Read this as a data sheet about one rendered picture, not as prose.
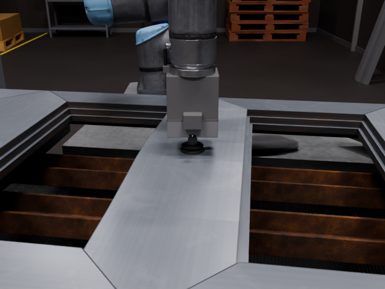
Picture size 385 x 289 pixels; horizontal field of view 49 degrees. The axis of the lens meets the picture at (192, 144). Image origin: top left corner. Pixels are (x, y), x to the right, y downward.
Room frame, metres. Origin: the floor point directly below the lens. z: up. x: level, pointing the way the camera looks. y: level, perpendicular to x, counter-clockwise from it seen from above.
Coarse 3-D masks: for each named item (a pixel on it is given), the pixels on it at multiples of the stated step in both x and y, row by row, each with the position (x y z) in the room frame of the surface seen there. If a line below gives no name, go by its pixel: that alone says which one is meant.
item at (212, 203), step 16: (128, 192) 0.54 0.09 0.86; (144, 192) 0.54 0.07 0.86; (160, 192) 0.54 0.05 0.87; (176, 192) 0.54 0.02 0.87; (192, 192) 0.54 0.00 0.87; (208, 192) 0.54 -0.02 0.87; (224, 192) 0.54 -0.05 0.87; (240, 192) 0.54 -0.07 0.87; (112, 208) 0.50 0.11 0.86; (128, 208) 0.50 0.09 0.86; (144, 208) 0.50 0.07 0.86; (160, 208) 0.50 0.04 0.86; (176, 208) 0.50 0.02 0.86; (192, 208) 0.50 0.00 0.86; (208, 208) 0.50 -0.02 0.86; (224, 208) 0.50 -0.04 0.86
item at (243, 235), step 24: (48, 120) 0.90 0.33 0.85; (72, 120) 0.99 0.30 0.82; (96, 120) 0.98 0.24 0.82; (120, 120) 0.97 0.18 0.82; (144, 120) 0.96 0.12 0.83; (264, 120) 0.93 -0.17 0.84; (288, 120) 0.92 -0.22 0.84; (312, 120) 0.91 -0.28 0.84; (336, 120) 0.91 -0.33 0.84; (360, 120) 0.91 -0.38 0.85; (24, 144) 0.78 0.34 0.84; (384, 144) 0.74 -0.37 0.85; (0, 168) 0.69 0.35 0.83; (384, 168) 0.69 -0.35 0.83; (240, 216) 0.51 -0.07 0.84; (240, 240) 0.45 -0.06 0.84
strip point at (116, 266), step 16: (96, 256) 0.40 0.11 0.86; (112, 256) 0.40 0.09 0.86; (128, 256) 0.40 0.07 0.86; (144, 256) 0.40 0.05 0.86; (160, 256) 0.40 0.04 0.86; (112, 272) 0.37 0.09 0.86; (128, 272) 0.37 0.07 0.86; (144, 272) 0.37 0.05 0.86; (160, 272) 0.37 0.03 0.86; (176, 272) 0.37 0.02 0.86; (192, 272) 0.37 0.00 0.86; (208, 272) 0.37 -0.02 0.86; (128, 288) 0.34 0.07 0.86; (144, 288) 0.34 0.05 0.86; (160, 288) 0.34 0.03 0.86; (176, 288) 0.34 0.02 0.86
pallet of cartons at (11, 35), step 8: (0, 16) 7.06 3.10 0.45; (8, 16) 7.06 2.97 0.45; (16, 16) 7.35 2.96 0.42; (0, 24) 6.48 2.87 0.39; (8, 24) 6.82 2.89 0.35; (16, 24) 7.28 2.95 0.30; (0, 32) 6.46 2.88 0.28; (8, 32) 6.76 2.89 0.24; (16, 32) 7.21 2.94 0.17; (0, 40) 6.46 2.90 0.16; (8, 40) 6.69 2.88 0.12; (16, 40) 7.34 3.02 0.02; (0, 48) 6.43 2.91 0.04; (8, 48) 6.62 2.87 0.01
